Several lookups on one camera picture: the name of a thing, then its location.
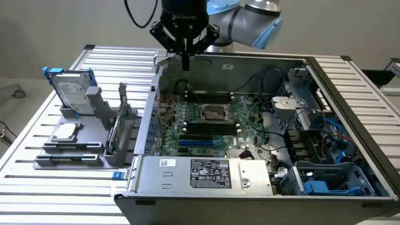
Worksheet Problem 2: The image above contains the green motherboard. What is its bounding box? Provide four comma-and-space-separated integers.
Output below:
155, 90, 285, 163

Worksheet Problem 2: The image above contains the blue plastic disk bay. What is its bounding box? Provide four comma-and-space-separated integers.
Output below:
293, 161, 377, 196

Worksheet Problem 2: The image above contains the black expansion slot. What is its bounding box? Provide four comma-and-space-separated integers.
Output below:
179, 134, 218, 141
179, 145, 218, 151

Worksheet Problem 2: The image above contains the blue wire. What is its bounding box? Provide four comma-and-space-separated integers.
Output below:
325, 116, 346, 165

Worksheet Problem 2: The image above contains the black motherboard wire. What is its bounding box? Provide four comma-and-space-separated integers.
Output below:
250, 130, 293, 151

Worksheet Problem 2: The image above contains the blue expansion slot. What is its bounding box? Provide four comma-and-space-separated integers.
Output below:
179, 139, 223, 147

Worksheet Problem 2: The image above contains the silver power supply unit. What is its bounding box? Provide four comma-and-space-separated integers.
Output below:
135, 156, 277, 196

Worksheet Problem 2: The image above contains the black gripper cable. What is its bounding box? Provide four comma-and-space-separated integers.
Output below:
123, 0, 159, 29

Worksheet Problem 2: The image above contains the silver metal drive cage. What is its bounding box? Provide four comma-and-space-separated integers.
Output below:
271, 67, 334, 132

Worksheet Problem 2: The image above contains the silver hard disk blue carrier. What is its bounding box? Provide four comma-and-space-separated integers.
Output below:
42, 66, 98, 116

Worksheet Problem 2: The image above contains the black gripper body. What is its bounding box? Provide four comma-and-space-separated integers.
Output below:
161, 0, 211, 40

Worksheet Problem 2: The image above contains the black fan shroud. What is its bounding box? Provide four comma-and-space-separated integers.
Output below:
286, 128, 323, 164

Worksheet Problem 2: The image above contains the silver CPU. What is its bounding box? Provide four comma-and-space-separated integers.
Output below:
53, 123, 81, 141

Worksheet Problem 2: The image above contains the silver case latch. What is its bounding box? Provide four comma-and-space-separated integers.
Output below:
153, 50, 178, 70

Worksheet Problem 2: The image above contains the CPU socket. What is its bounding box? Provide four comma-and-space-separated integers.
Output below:
199, 102, 235, 124

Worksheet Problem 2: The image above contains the black floor cable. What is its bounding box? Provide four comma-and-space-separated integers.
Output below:
0, 120, 19, 144

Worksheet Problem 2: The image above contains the grey parts rack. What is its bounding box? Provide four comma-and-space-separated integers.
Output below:
34, 85, 143, 170

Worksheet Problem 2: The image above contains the red wire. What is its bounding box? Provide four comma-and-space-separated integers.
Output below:
342, 136, 358, 151

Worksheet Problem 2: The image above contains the black looped case wire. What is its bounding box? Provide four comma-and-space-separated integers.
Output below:
237, 66, 286, 95

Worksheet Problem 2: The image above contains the silver chipset heatsink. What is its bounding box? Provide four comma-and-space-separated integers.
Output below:
230, 150, 251, 160

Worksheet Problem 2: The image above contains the open grey PC case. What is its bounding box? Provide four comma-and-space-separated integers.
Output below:
114, 52, 400, 225

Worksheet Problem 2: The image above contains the black RAM slot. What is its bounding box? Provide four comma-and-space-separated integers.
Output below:
185, 99, 235, 104
185, 125, 241, 130
185, 128, 241, 133
185, 122, 241, 127
185, 96, 235, 100
185, 93, 235, 97
185, 90, 235, 94
185, 131, 241, 136

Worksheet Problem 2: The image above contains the green graphics card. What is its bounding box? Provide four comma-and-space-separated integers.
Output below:
106, 82, 131, 156

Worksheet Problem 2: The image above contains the dark side table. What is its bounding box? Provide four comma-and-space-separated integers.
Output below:
361, 57, 400, 95

